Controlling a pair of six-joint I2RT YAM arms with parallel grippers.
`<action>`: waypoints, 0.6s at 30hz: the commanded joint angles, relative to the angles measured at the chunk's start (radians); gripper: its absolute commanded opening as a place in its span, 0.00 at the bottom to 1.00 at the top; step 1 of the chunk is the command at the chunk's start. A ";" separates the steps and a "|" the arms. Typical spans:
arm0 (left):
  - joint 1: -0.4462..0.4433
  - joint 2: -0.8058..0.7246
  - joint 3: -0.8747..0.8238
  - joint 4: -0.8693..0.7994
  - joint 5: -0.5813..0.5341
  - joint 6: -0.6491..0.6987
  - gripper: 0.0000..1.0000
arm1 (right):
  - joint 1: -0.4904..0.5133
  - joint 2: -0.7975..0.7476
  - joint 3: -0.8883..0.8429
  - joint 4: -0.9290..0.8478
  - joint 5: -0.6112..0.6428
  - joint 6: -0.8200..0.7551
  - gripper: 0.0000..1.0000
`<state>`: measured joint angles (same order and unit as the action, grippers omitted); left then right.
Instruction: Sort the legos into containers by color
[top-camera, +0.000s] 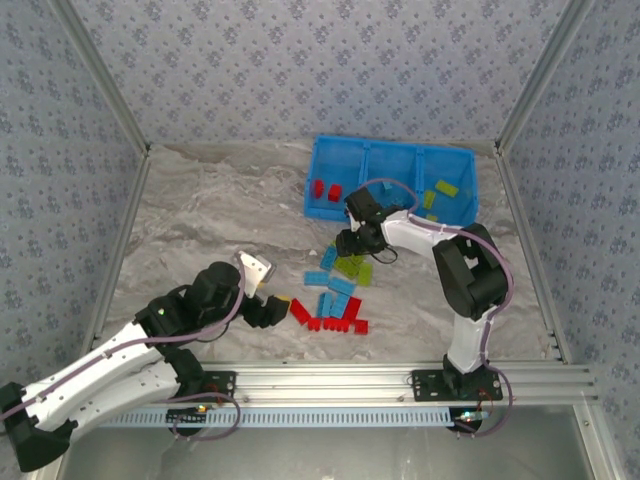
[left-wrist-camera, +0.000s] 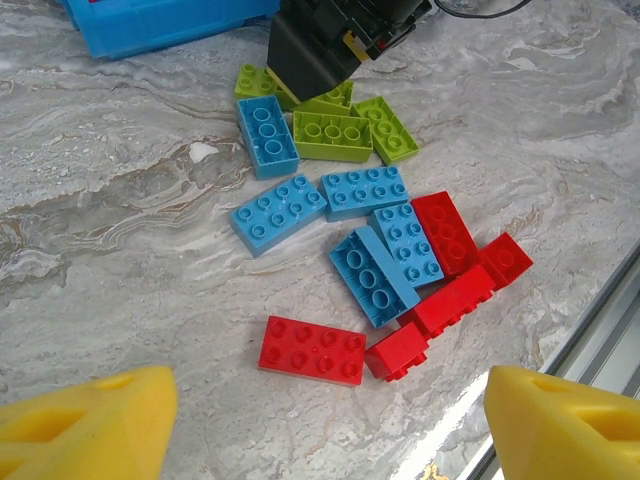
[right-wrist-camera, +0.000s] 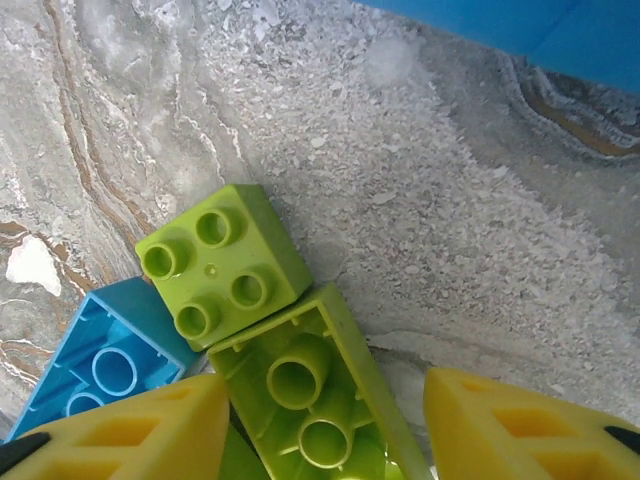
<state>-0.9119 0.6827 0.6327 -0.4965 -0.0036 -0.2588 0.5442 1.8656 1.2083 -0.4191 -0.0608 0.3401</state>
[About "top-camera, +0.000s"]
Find blue three-compartment bin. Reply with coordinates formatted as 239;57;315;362
303;132;480;225

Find left small circuit board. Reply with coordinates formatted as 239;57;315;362
166;407;210;424

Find small circuit board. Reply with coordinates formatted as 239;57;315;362
166;407;210;424
448;408;490;424

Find right small circuit board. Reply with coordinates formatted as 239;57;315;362
448;408;490;424

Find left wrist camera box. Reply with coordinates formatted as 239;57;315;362
234;249;277;297

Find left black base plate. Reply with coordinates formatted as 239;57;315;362
164;370;237;404

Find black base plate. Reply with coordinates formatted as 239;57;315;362
164;370;237;404
410;369;504;403

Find aluminium front frame rail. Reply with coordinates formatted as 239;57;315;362
114;362;600;407

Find left aluminium side rail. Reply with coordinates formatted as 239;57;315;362
82;147;152;354

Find aluminium side rail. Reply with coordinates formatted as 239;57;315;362
82;147;152;354
493;142;574;365

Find light blue slotted cable duct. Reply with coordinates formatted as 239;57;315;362
107;405;454;429

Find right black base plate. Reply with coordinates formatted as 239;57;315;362
410;369;504;403

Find right aluminium side rail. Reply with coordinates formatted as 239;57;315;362
493;142;574;365

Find right slanted aluminium post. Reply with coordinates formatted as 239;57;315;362
494;0;600;154

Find slanted aluminium post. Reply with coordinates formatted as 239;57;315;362
494;0;600;154
48;0;152;156

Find left slanted aluminium post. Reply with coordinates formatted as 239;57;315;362
48;0;152;156

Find right lower frame post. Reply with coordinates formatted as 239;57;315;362
572;404;626;480

